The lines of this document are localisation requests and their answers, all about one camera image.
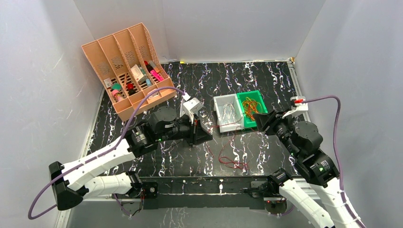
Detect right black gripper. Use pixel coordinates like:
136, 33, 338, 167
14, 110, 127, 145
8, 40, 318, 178
251, 108, 300, 158

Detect white perforated filament spool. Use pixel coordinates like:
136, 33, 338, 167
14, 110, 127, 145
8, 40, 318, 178
179, 99, 186, 117

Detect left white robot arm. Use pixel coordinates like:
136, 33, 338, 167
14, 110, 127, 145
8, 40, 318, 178
49, 106, 213, 211

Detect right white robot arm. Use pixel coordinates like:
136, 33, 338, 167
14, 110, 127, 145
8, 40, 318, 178
249, 111, 364, 228

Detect green plastic bin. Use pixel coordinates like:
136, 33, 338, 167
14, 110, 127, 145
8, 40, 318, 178
236, 90, 268, 128

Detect white plastic bin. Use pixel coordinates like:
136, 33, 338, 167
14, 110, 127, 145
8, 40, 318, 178
213, 94, 244, 133

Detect white label box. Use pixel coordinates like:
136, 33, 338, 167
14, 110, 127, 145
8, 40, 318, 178
131, 65, 146, 84

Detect pink tape roll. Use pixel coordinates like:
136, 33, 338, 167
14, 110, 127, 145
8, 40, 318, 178
111, 83, 124, 102

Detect peach desk file organizer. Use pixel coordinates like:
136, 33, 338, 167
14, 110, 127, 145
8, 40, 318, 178
82, 23, 177, 121

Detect yellow and red wire bundle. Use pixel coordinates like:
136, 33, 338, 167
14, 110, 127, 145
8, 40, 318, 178
241, 96, 263, 122

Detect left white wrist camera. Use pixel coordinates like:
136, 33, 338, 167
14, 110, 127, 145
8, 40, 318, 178
182, 93, 202, 123

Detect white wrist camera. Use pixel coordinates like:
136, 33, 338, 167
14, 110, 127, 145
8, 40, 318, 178
282, 96, 308, 119
182, 93, 202, 123

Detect white wires in bin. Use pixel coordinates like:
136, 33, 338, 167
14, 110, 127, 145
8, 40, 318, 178
220, 102, 241, 126

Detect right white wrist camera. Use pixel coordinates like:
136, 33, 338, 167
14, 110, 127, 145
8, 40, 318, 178
282, 96, 308, 119

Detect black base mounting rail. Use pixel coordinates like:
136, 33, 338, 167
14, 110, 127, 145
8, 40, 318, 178
141, 176, 288, 213

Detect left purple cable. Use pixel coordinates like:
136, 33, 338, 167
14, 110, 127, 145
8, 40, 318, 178
28, 86, 190, 220

